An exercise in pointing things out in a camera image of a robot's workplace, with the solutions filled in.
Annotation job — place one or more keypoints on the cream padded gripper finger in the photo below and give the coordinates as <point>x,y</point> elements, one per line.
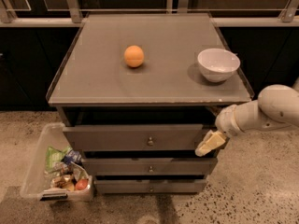
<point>211,141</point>

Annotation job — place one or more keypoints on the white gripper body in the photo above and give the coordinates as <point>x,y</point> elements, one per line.
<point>224,119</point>

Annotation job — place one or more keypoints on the grey top drawer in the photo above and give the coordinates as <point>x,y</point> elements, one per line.
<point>135,137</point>

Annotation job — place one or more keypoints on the grey drawer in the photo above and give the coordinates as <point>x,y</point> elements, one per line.
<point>150,186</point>
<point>135,137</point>
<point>150,166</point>

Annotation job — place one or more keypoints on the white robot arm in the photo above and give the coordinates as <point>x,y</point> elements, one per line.
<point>275,109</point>

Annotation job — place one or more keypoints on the grey drawer cabinet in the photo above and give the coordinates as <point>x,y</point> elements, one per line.
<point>94,85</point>

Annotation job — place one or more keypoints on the grey middle drawer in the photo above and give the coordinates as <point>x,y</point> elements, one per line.
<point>150,166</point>

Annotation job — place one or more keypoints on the grey bottom drawer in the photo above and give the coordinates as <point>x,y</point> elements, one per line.
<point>150,186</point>

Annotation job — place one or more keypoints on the white ceramic bowl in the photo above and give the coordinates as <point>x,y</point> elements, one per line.
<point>217,65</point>

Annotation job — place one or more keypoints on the orange fruit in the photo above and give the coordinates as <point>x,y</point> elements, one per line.
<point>134,56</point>

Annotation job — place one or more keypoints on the blue snack packet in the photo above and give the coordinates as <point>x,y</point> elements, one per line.
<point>72,156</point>

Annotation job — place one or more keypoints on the red apple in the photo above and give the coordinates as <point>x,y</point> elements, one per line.
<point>81,184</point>

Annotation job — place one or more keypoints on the brown wrapped snack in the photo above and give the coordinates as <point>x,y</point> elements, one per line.
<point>63,182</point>

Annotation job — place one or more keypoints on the green snack packet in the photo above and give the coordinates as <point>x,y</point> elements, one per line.
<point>54,158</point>

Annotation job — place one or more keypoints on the clear plastic bin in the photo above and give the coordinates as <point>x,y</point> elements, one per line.
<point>36,185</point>

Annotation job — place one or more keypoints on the metal railing frame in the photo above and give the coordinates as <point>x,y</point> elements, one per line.
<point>138,13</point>

